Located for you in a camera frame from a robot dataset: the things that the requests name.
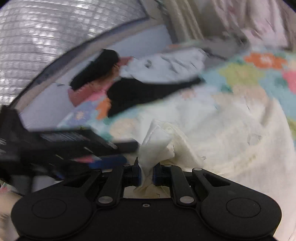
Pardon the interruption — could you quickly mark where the beige curtain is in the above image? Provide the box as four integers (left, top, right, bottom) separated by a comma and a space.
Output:
159, 0, 205, 43

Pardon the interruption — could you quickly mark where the silver quilted window cover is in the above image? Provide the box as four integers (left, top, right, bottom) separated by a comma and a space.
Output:
1, 1, 147, 105

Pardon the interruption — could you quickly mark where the pink bear print blanket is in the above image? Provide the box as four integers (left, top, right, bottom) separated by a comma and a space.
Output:
211, 0, 295, 52

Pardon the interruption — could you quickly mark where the light grey sweatshirt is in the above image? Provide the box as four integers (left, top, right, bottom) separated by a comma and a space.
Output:
119, 48, 207, 83

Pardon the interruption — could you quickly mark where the black garment on bed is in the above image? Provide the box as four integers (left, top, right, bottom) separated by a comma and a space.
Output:
107, 77, 204, 118

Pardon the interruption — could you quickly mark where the cream bow print garment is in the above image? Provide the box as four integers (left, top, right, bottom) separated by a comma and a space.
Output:
110, 94, 295, 240

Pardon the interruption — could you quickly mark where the grey t-shirt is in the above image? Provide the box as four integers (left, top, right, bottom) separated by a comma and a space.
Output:
166, 34, 250, 61

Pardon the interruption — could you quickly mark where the black folded garment on suitcase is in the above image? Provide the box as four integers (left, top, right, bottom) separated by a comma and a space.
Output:
70, 49, 119, 90

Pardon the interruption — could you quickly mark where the floral quilted bedspread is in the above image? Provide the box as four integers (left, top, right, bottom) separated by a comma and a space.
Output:
59, 50, 295, 143

